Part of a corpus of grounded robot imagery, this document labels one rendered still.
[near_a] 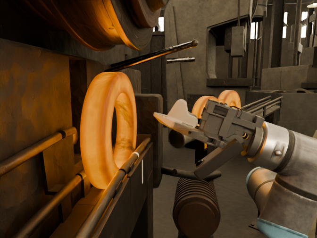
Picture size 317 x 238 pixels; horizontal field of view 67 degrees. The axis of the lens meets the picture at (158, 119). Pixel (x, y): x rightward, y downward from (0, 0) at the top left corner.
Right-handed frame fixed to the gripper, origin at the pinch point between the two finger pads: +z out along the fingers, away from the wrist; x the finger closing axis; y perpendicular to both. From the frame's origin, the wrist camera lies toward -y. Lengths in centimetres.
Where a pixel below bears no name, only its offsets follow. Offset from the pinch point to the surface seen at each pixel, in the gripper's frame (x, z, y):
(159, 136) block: -7.8, -0.8, -5.5
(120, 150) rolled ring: 8.6, 4.2, -6.3
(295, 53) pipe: -603, -219, 157
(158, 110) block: -7.6, 1.3, 0.7
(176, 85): -262, 14, 1
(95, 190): 15.5, 4.7, -11.4
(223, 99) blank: -41.1, -17.2, 7.2
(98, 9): 22.1, 8.6, 13.8
